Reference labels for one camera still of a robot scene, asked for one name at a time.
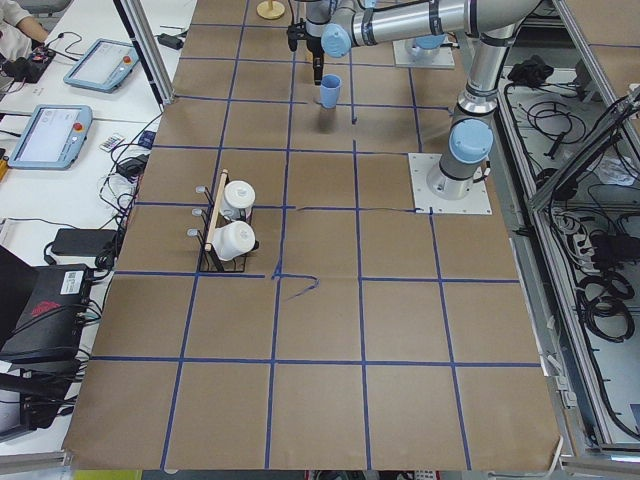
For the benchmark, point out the far teach pendant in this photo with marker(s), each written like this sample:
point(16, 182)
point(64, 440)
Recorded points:
point(103, 67)

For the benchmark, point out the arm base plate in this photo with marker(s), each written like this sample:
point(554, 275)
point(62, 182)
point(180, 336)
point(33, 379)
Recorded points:
point(430, 52)
point(435, 193)

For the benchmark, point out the black laptop computer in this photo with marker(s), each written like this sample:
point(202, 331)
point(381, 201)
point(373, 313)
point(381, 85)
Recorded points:
point(40, 310)

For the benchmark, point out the aluminium frame post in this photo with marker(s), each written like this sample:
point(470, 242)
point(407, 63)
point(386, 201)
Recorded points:
point(134, 20)

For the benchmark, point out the black power adapter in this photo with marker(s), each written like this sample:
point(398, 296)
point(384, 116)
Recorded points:
point(82, 242)

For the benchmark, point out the wooden mug tree stand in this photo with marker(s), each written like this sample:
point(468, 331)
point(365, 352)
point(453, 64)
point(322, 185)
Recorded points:
point(270, 9)

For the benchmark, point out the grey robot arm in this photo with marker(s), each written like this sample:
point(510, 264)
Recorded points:
point(337, 27)
point(471, 138)

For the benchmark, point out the light blue plastic cup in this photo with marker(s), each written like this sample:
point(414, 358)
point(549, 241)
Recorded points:
point(330, 89)

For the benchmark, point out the white mug left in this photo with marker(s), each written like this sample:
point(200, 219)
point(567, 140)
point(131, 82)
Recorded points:
point(233, 240)

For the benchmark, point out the near teach pendant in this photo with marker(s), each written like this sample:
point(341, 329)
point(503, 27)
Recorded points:
point(53, 137)

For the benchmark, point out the remote control with coloured buttons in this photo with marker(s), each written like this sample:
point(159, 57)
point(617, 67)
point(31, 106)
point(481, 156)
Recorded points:
point(112, 142)

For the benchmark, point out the black wire mug rack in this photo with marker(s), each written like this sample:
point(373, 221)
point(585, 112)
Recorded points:
point(211, 219)

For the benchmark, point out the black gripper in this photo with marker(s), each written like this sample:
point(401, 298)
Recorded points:
point(315, 45)

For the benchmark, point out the teach pendant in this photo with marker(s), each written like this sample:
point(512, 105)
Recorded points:
point(103, 67)
point(53, 137)

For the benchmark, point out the white mug with face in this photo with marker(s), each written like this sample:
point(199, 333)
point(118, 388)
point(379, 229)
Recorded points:
point(237, 200)

